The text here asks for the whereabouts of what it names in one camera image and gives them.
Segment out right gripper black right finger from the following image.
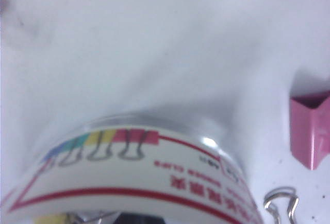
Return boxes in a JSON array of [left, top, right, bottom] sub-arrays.
[[141, 212, 166, 224]]

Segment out round transparent plastic jar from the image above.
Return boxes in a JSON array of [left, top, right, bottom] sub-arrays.
[[0, 110, 264, 224]]

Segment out white desk riser board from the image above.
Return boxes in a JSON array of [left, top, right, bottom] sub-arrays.
[[0, 0, 330, 224]]

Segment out teal binder clip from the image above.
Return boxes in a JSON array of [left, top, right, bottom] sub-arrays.
[[263, 186, 301, 224]]

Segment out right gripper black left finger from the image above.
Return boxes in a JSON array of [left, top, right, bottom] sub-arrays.
[[117, 212, 142, 224]]

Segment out pink binder clip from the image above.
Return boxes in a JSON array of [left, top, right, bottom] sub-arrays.
[[289, 90, 330, 171]]

